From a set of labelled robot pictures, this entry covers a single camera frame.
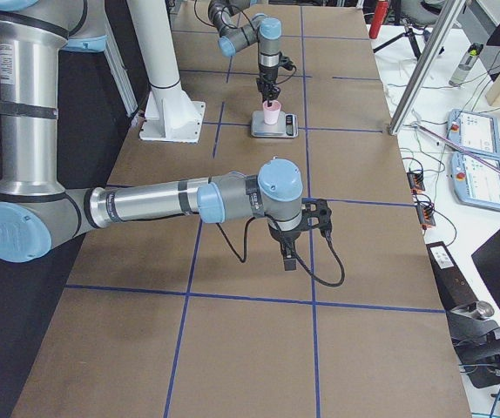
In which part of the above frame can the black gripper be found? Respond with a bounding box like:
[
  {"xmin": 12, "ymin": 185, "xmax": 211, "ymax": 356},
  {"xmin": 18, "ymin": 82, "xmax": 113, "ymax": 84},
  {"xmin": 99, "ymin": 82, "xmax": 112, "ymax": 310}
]
[
  {"xmin": 268, "ymin": 225, "xmax": 301, "ymax": 271},
  {"xmin": 256, "ymin": 67, "xmax": 280, "ymax": 104}
]

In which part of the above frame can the pink plastic cup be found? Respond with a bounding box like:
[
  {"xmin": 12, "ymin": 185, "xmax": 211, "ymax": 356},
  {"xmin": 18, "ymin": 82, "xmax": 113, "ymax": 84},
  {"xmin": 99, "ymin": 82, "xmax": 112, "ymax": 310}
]
[{"xmin": 262, "ymin": 100, "xmax": 281, "ymax": 125}]

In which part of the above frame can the grey digital kitchen scale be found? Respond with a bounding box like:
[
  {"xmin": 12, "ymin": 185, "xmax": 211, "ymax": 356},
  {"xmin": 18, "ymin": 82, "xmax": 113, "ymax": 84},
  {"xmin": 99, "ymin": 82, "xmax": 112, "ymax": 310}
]
[{"xmin": 251, "ymin": 111, "xmax": 299, "ymax": 138}]

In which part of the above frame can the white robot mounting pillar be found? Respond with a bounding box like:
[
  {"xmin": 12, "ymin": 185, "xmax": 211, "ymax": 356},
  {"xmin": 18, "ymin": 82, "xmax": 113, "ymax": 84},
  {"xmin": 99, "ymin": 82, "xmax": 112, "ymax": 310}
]
[{"xmin": 127, "ymin": 0, "xmax": 206, "ymax": 143}]

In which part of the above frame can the red cylinder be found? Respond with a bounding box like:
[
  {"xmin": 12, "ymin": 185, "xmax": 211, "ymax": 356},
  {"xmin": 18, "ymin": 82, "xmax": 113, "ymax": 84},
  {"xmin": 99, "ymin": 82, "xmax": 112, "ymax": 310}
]
[{"xmin": 368, "ymin": 0, "xmax": 389, "ymax": 39}]

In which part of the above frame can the orange terminal block near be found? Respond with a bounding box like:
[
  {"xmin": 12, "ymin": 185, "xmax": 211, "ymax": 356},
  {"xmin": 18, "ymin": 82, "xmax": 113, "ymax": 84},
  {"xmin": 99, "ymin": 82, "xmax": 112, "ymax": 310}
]
[{"xmin": 416, "ymin": 201, "xmax": 436, "ymax": 231}]

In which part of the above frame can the orange terminal block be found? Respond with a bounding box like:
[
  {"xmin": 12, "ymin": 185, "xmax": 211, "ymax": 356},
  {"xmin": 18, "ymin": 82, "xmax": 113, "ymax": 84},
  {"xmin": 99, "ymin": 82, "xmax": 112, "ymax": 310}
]
[
  {"xmin": 406, "ymin": 171, "xmax": 425, "ymax": 194},
  {"xmin": 416, "ymin": 201, "xmax": 436, "ymax": 231}
]

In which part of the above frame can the orange terminal block far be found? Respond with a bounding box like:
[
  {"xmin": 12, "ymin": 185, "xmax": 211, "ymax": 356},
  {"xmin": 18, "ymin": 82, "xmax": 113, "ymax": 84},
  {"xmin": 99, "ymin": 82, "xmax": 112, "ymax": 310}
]
[{"xmin": 406, "ymin": 171, "xmax": 425, "ymax": 194}]

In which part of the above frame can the black tripod leg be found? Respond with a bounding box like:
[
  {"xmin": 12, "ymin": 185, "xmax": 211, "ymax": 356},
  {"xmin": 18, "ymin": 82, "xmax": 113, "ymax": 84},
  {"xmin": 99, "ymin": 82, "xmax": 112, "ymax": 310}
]
[{"xmin": 373, "ymin": 20, "xmax": 423, "ymax": 60}]

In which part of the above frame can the metal rod green tip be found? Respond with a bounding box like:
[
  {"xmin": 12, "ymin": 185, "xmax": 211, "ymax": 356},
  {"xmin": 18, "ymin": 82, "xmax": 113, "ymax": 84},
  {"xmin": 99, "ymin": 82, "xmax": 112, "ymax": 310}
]
[{"xmin": 413, "ymin": 124, "xmax": 500, "ymax": 175}]

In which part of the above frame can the black box white label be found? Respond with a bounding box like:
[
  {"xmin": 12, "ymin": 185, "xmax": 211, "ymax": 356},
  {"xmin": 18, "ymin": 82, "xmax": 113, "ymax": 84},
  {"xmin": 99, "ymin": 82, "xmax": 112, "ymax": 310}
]
[{"xmin": 426, "ymin": 241, "xmax": 478, "ymax": 311}]

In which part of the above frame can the clear bottle green cap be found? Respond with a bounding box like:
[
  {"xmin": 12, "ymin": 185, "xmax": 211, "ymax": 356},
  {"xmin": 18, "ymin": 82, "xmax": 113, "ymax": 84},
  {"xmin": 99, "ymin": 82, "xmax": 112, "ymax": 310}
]
[{"xmin": 449, "ymin": 43, "xmax": 483, "ymax": 87}]

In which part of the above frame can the lower blue teach pendant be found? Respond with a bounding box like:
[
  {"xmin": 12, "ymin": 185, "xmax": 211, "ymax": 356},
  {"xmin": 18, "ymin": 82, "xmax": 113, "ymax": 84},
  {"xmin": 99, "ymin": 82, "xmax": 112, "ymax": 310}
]
[{"xmin": 450, "ymin": 152, "xmax": 500, "ymax": 212}]

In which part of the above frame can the blue teach pendant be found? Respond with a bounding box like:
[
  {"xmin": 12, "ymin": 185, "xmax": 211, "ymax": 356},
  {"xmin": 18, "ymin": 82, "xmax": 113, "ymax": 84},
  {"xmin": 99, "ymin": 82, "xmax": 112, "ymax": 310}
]
[
  {"xmin": 447, "ymin": 109, "xmax": 500, "ymax": 157},
  {"xmin": 450, "ymin": 152, "xmax": 500, "ymax": 212}
]

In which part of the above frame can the upper blue teach pendant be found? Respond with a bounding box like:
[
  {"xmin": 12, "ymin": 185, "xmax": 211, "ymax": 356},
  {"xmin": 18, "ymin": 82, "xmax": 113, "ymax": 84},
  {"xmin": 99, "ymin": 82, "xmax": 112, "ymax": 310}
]
[{"xmin": 447, "ymin": 109, "xmax": 500, "ymax": 157}]

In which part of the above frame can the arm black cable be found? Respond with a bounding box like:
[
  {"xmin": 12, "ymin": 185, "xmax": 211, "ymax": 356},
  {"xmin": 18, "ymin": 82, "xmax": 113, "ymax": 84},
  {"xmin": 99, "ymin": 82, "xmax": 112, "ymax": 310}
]
[{"xmin": 214, "ymin": 212, "xmax": 346, "ymax": 288}]

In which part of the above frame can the aluminium frame post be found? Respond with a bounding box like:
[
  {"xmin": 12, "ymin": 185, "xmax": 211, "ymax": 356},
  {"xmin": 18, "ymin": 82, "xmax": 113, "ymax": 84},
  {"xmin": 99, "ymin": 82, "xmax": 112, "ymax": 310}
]
[{"xmin": 388, "ymin": 0, "xmax": 470, "ymax": 135}]

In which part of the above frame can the black camera stand clamp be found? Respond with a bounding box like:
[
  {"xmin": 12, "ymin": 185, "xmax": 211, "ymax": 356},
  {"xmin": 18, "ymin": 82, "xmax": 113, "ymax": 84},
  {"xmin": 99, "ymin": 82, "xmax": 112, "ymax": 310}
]
[{"xmin": 446, "ymin": 301, "xmax": 500, "ymax": 388}]

